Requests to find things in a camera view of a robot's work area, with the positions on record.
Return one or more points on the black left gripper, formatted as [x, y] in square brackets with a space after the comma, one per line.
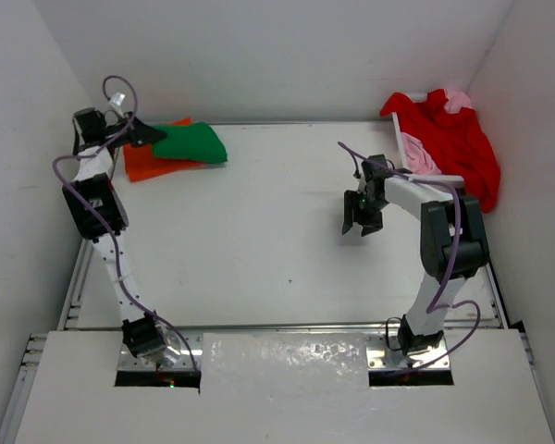
[141, 132]

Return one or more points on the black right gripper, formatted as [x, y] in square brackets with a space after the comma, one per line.
[352, 214]

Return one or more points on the orange t shirt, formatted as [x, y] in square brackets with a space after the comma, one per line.
[140, 163]

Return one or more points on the green t shirt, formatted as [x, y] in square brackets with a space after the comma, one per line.
[195, 142]

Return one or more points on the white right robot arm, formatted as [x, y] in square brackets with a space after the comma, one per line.
[453, 240]

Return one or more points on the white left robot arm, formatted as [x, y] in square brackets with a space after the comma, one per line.
[101, 218]

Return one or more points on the pink t shirt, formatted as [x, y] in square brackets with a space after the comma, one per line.
[419, 161]

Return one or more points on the white plastic bin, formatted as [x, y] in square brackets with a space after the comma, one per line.
[455, 180]

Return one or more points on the red t shirt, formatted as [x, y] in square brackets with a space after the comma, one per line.
[447, 125]

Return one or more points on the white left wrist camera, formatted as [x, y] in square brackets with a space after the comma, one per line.
[115, 103]

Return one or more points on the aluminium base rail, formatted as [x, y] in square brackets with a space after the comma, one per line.
[377, 347]

